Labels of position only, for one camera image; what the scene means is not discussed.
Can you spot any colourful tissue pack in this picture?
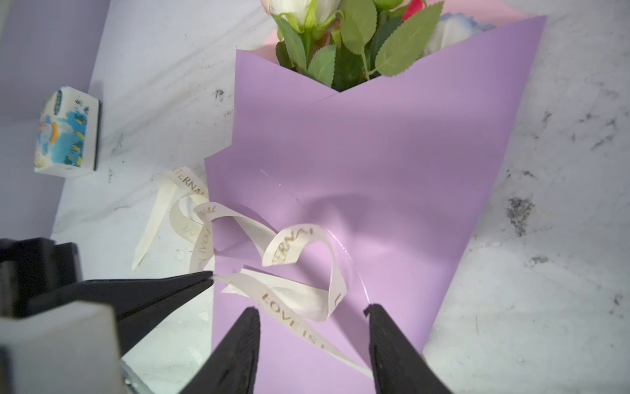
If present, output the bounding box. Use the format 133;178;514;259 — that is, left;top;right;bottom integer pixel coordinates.
34;86;101;178

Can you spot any white blue fake flower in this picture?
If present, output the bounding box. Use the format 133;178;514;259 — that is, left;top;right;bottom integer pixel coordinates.
423;13;495;55

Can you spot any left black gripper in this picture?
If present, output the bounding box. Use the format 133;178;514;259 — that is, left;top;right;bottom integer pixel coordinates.
1;238;213;356

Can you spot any red pink fake rose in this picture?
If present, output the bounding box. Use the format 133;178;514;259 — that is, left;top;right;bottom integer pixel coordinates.
402;0;426;21

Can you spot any cream fake rose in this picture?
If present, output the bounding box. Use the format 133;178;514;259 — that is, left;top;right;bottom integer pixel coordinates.
261;0;341;31

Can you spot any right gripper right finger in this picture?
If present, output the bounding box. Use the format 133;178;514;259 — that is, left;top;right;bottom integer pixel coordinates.
364;304;451;394

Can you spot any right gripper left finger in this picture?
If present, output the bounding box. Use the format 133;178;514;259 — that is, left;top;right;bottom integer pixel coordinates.
180;307;261;394

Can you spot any cream ribbon strip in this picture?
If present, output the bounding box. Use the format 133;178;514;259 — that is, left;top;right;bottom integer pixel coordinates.
132;167;372;377

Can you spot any purple pink wrapping paper sheet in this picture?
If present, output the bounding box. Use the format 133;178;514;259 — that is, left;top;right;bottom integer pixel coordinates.
205;1;546;393

